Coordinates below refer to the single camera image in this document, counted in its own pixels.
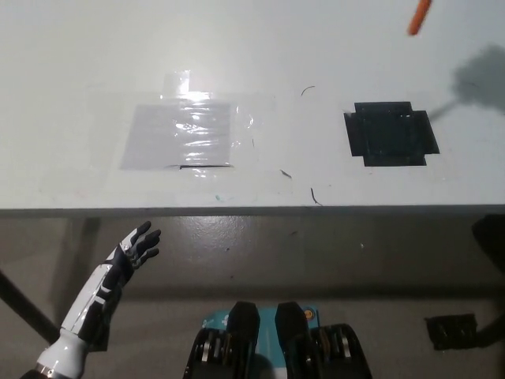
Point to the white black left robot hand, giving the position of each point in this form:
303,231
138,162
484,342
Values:
98,288

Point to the orange microfibre telescopic duster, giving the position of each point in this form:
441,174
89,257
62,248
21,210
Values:
419,17

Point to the black diagonal table brace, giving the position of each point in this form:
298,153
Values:
25,308

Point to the clear plastic film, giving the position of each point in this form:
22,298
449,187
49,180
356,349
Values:
252,118

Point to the black tape square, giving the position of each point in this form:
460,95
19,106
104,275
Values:
390,134

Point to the black object under table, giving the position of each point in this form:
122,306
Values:
491,245

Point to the black floor bracket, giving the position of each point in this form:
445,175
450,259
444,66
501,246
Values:
451,331

